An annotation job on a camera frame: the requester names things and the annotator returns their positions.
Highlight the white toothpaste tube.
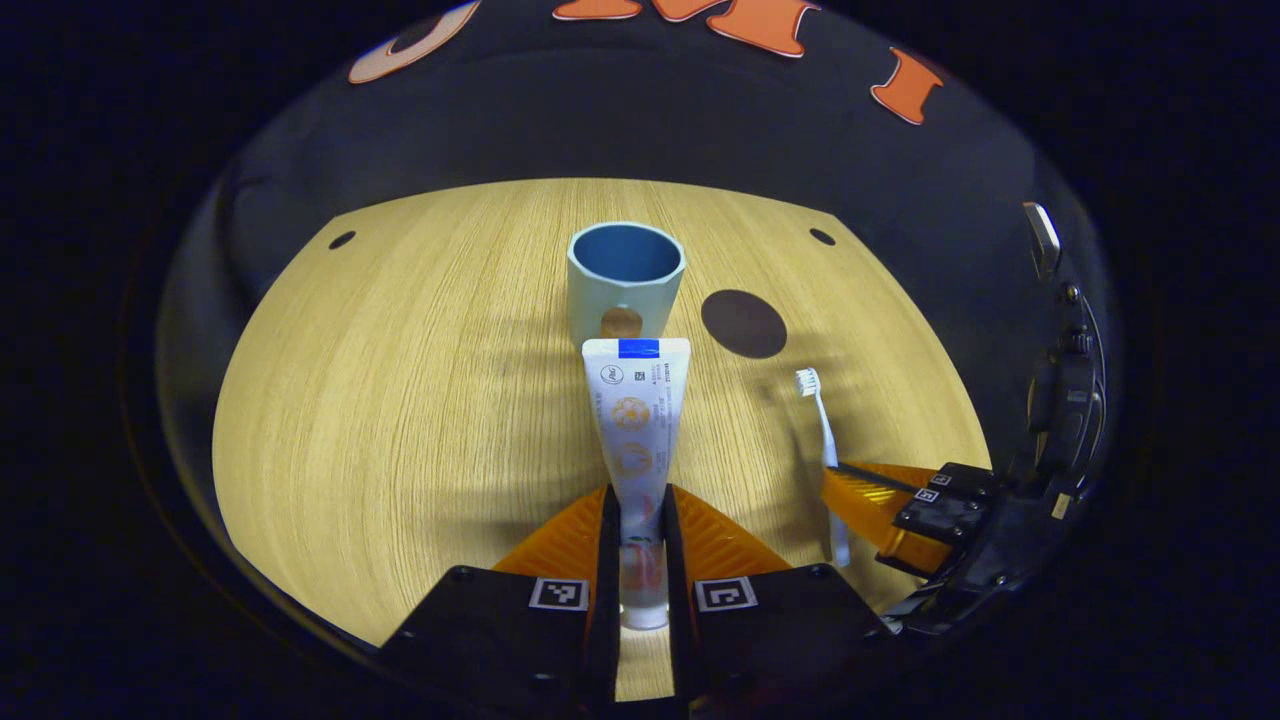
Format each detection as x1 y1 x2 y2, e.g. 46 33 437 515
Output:
582 337 692 631

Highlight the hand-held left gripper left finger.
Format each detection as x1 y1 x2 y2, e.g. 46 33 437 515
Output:
380 483 622 707

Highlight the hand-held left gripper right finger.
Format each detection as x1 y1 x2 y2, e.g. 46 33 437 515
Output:
659 483 892 707

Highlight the white toothbrush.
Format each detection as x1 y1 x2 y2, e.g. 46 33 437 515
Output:
795 367 852 569

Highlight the light blue cup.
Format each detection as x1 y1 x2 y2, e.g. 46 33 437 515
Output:
566 221 687 351

